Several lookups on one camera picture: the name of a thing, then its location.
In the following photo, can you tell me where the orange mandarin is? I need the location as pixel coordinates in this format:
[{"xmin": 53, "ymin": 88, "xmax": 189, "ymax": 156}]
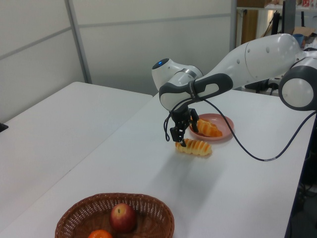
[{"xmin": 88, "ymin": 229, "xmax": 113, "ymax": 238}]

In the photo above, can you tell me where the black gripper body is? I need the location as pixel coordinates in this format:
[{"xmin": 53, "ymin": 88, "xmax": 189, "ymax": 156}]
[{"xmin": 171, "ymin": 106, "xmax": 193, "ymax": 127}]

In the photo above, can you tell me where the brown woven basket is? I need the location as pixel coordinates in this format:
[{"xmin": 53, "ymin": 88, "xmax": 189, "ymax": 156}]
[{"xmin": 54, "ymin": 192, "xmax": 175, "ymax": 238}]

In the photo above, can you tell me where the pink plate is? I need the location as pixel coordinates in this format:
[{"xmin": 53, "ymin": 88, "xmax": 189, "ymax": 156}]
[{"xmin": 189, "ymin": 113, "xmax": 235, "ymax": 143}]

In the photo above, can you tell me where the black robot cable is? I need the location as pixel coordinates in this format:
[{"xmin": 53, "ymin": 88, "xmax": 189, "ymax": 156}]
[{"xmin": 163, "ymin": 98, "xmax": 317, "ymax": 162}]

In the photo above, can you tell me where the orange striped bread roll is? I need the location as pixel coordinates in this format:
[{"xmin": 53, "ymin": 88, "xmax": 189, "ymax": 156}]
[{"xmin": 175, "ymin": 138, "xmax": 213, "ymax": 157}]

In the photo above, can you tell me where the black power unit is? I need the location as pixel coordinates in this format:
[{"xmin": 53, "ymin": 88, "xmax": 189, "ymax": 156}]
[{"xmin": 244, "ymin": 78, "xmax": 282, "ymax": 94}]

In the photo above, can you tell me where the braided golden bread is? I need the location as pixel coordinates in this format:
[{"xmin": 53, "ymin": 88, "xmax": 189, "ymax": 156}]
[{"xmin": 189, "ymin": 118, "xmax": 223, "ymax": 138}]

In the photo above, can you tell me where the blue cup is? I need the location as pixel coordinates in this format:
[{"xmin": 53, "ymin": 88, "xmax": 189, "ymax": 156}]
[{"xmin": 293, "ymin": 33, "xmax": 304, "ymax": 48}]

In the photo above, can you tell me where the black monitor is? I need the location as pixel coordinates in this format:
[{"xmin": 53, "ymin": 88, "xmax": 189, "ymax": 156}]
[{"xmin": 282, "ymin": 0, "xmax": 297, "ymax": 35}]

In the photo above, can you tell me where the red apple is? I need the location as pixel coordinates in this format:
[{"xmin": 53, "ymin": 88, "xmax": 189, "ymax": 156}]
[{"xmin": 109, "ymin": 203, "xmax": 137, "ymax": 233}]

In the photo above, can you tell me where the grey partition post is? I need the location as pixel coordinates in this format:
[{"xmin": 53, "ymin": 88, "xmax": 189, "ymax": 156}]
[
  {"xmin": 230, "ymin": 0, "xmax": 238, "ymax": 49},
  {"xmin": 64, "ymin": 0, "xmax": 93, "ymax": 84}
]

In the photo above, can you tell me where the brown cabinet panel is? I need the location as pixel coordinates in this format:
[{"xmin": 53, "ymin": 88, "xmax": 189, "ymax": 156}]
[{"xmin": 241, "ymin": 9, "xmax": 259, "ymax": 43}]

